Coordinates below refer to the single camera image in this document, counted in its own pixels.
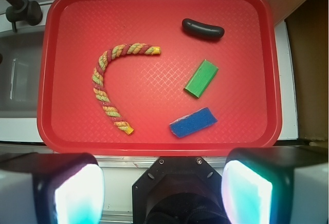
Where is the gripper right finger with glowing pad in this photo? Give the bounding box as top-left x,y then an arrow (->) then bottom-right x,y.
221,146 -> 328,223

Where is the multicolour twisted rope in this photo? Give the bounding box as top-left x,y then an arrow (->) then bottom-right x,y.
92,43 -> 162,136

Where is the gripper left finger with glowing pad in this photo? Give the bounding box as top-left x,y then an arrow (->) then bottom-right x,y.
1,153 -> 105,223

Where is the black faucet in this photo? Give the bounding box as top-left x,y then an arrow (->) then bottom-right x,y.
5,0 -> 43,32

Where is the dark green plastic pickle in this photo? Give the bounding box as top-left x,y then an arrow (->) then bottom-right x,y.
181,18 -> 225,41

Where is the blue sponge piece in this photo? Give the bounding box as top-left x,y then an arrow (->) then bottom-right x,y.
169,107 -> 218,138

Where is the grey sink basin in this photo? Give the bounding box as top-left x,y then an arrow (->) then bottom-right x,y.
1,30 -> 44,118

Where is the green wooden block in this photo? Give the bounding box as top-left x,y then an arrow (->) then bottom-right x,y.
184,60 -> 218,98

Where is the red plastic tray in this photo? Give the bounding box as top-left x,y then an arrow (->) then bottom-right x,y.
37,0 -> 282,156

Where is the brown cardboard box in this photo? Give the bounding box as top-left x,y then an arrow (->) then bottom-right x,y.
267,0 -> 328,147

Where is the black octagonal camera mount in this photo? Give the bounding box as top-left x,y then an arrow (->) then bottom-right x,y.
132,157 -> 229,223

